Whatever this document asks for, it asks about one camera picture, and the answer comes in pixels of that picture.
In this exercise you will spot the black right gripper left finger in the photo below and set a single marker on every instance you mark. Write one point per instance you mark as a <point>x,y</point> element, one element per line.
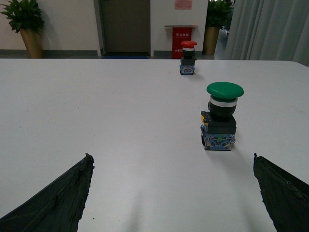
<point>56,208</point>

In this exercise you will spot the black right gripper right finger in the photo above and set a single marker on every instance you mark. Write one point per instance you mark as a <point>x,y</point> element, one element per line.
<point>285,197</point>

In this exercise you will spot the green mushroom push button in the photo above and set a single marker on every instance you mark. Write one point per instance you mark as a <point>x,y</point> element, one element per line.
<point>218,127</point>

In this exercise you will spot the red mushroom push button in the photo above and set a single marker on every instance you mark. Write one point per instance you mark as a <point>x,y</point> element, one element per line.
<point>187,65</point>

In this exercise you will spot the blue door mat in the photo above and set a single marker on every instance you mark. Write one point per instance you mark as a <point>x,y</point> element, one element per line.
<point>125,57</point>

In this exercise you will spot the grey curtain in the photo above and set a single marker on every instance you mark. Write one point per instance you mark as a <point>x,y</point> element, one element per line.
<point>269,30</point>

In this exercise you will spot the dark grey door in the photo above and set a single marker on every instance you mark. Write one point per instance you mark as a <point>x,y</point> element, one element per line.
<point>126,25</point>

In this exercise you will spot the left potted plant gold vase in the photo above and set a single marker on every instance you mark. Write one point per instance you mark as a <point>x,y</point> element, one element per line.
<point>25,18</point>

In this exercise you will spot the potted plant gold vase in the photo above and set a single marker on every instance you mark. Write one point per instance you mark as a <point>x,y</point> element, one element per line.
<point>219,15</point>
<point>25,18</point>

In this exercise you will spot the red fire extinguisher cabinet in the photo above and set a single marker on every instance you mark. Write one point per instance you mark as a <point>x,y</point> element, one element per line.
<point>180,33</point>

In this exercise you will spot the right potted plant gold vase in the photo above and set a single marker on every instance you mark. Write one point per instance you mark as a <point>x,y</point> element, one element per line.
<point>219,15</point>

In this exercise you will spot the pink paper wall notice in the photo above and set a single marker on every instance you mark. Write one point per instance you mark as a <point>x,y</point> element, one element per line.
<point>183,4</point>

